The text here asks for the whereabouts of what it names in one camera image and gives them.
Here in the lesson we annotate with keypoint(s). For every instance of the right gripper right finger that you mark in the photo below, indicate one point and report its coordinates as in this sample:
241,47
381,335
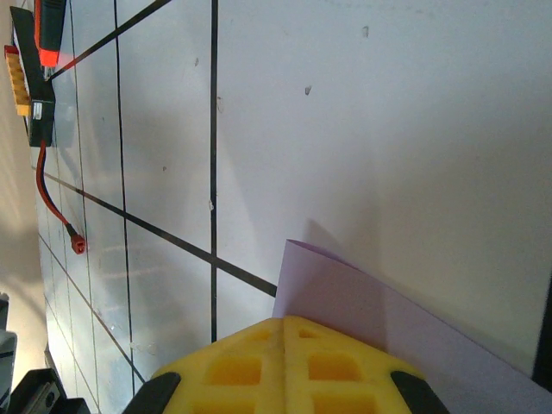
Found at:
336,371

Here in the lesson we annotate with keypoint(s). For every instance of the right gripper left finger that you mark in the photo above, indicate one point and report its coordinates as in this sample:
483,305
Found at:
233,371

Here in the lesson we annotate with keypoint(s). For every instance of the black battery pack yellow label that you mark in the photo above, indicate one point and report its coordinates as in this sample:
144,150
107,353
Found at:
39,112

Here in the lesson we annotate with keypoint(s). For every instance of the red black utility knife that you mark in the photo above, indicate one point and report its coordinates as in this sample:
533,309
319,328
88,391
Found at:
51,30

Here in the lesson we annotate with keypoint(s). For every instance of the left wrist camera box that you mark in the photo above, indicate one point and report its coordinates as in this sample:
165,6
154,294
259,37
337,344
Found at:
6,345

